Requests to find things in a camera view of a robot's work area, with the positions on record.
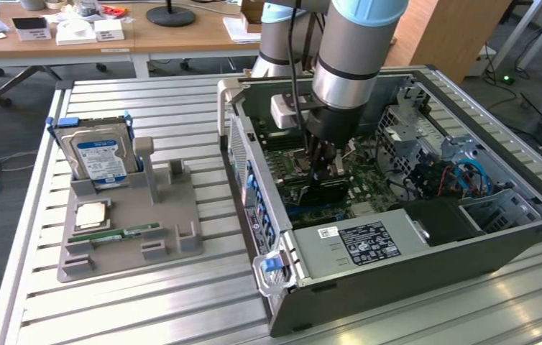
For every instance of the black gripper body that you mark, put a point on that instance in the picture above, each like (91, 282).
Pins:
(335, 125)

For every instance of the black graphics card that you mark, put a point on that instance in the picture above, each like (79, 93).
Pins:
(323, 192)

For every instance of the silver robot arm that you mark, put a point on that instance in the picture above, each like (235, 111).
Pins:
(347, 54)

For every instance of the CPU socket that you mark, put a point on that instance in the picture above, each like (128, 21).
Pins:
(299, 160)

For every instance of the green motherboard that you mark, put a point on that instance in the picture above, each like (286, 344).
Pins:
(366, 187)

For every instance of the blue expansion slot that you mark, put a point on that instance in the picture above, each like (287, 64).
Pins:
(311, 209)

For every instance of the silver chipset heatsink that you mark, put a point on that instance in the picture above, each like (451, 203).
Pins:
(363, 209)

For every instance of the blue card retention clip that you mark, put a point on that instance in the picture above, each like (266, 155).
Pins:
(259, 198)
(272, 229)
(255, 184)
(267, 215)

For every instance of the perforated metal disk bay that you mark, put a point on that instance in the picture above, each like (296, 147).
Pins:
(410, 143)

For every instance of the grey power supply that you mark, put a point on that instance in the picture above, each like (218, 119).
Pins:
(318, 258)

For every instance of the blue case release latch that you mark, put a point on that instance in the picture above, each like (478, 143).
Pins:
(271, 266)

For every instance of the white paper stack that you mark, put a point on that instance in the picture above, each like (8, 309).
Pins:
(239, 32)

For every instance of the wooden cabinet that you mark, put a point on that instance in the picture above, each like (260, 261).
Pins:
(447, 43)

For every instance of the brown cardboard box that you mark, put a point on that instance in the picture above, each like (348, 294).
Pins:
(251, 10)

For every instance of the black open PC case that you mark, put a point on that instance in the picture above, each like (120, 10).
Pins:
(395, 287)

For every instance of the slanted metal disk bay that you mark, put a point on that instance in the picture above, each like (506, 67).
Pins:
(505, 208)

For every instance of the device with green light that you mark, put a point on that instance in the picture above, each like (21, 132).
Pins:
(507, 78)

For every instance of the grey parts rack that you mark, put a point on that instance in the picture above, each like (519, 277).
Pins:
(131, 215)

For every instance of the hard disk with blue label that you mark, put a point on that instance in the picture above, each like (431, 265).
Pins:
(100, 158)

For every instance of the black lamp base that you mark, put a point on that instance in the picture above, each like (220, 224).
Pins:
(170, 18)

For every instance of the green RAM stick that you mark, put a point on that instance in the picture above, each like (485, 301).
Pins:
(107, 235)

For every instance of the silver CPU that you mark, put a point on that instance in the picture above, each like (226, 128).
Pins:
(91, 215)

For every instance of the blue disk carrier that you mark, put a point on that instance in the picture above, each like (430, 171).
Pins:
(67, 122)

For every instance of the small plain white box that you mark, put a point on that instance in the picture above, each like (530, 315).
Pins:
(107, 34)

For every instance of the red packet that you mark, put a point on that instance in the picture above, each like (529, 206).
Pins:
(115, 12)

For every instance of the white box with round recess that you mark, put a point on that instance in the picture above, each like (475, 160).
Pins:
(76, 36)

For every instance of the dark pouch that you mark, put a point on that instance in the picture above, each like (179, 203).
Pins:
(87, 8)

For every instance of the chair base with casters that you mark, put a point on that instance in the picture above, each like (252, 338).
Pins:
(21, 77)

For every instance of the beige tape roll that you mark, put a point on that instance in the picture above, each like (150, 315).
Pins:
(55, 4)

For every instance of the white box with black top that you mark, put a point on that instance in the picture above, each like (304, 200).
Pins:
(31, 34)

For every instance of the wooden desk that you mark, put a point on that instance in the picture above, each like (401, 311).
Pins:
(11, 48)

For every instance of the grey cup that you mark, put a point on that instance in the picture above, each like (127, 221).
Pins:
(32, 4)

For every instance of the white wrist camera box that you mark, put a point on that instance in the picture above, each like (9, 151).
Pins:
(284, 111)

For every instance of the white wall device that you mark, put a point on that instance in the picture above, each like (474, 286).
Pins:
(483, 63)

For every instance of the white desk frame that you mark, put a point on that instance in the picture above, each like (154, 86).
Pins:
(515, 34)

